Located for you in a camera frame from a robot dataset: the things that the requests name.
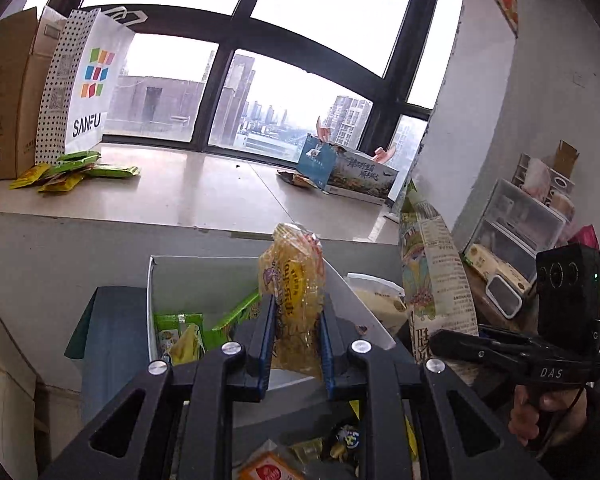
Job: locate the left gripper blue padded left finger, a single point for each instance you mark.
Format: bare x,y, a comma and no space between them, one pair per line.
248,381

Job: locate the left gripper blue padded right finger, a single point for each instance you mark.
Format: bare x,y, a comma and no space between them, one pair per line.
342,352

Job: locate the gold green snack packet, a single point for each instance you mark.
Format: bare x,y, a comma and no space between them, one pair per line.
189,348

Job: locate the green white snack bar packet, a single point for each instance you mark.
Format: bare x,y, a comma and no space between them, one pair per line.
169,327

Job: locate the clear bag yellow biscuits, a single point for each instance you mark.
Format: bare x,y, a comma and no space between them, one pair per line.
292,271

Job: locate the long white snack packet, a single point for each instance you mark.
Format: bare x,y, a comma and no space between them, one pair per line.
436,289

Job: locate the yellow snack pouch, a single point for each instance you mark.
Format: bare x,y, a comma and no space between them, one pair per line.
411,439

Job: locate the person right hand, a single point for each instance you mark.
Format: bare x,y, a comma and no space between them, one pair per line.
553,418

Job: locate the dark wooden side table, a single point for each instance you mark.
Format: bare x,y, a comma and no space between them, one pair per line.
526,321

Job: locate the tissue box beige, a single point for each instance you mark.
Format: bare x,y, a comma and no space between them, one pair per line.
384,299

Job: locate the white small alarm clock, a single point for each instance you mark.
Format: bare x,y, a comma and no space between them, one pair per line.
504,297

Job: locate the white cardboard storage box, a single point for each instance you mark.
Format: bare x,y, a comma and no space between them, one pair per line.
212,286

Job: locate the black yellow snack bag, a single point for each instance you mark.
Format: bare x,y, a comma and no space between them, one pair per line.
342,445

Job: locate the orange cracker packet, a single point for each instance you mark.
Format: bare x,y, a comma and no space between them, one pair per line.
269,466

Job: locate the cream rectangular box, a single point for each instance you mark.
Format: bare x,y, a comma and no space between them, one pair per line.
486,264

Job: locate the pink gift box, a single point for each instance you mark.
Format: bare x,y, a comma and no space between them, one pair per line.
586,236

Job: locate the clear plastic drawer unit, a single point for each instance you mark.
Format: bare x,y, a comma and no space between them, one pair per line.
515,226

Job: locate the printed long tissue carton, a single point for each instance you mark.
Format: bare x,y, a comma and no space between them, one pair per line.
343,172

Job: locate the beige sofa cushion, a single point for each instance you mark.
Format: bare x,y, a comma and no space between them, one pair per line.
17,388

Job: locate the green yellow sachets pile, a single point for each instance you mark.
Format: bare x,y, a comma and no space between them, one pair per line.
69,171

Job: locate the white Sanfu paper bag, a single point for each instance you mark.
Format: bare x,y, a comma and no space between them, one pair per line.
81,80

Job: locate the brown cardboard box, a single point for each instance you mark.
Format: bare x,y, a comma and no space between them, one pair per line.
27,43

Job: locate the black window frame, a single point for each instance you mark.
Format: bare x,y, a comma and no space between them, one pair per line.
239,30

